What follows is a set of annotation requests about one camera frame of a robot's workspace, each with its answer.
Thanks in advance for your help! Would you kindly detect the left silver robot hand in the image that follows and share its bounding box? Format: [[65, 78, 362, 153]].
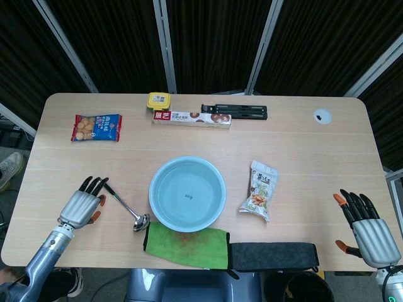
[[57, 176, 110, 230]]

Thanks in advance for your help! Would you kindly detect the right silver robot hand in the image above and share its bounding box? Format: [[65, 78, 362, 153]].
[[333, 189, 402, 272]]

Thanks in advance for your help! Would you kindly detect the metal ladle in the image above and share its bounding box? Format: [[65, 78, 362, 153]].
[[104, 184, 151, 232]]

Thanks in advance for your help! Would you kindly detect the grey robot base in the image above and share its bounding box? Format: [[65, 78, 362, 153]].
[[125, 267, 263, 302]]

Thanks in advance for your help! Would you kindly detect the light blue bowl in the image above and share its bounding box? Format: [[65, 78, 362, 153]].
[[149, 156, 227, 233]]

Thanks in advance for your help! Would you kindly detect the black and white sneaker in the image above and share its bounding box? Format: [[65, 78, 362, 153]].
[[64, 267, 84, 298]]

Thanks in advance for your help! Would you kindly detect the grey sneaker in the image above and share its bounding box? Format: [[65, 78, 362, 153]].
[[0, 152, 25, 193]]

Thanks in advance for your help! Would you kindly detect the blue red biscuit bag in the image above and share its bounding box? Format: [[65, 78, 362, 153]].
[[70, 113, 123, 143]]

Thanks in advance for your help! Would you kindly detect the black waste bin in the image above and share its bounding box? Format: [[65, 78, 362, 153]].
[[263, 271, 335, 302]]

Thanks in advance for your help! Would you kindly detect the dark grey microfiber cloth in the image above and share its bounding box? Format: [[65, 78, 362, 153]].
[[227, 242, 319, 272]]

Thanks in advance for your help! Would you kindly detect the green microfiber cloth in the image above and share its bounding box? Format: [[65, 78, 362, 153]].
[[143, 221, 232, 271]]

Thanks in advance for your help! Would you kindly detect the white peanut snack bag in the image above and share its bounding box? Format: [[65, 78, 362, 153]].
[[237, 160, 281, 223]]

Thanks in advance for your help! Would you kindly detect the yellow lidded small container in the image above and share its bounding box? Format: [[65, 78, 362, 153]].
[[146, 92, 172, 111]]

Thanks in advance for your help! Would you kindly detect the long cookie box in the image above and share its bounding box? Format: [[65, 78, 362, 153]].
[[152, 110, 233, 131]]

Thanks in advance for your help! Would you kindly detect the black folding stand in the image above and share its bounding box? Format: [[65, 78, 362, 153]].
[[200, 104, 269, 121]]

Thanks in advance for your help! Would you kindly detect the white desk cable grommet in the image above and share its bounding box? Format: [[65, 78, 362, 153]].
[[313, 108, 332, 125]]

